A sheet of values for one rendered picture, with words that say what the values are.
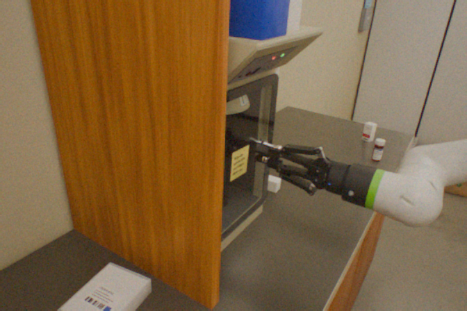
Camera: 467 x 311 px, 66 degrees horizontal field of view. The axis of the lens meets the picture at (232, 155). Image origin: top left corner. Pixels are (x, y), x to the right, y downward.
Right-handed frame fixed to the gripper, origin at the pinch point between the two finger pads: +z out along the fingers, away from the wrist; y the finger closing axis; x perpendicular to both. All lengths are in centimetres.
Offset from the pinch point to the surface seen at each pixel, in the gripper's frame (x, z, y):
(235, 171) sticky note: 8.9, 4.2, -1.6
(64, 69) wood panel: 28, 37, 22
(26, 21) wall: 28, 49, 31
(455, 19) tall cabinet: -290, -20, 10
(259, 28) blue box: 17.3, -4.7, 33.7
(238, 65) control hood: 20.1, -2.5, 27.6
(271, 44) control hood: 15.2, -6.1, 31.0
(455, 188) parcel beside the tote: -251, -59, -121
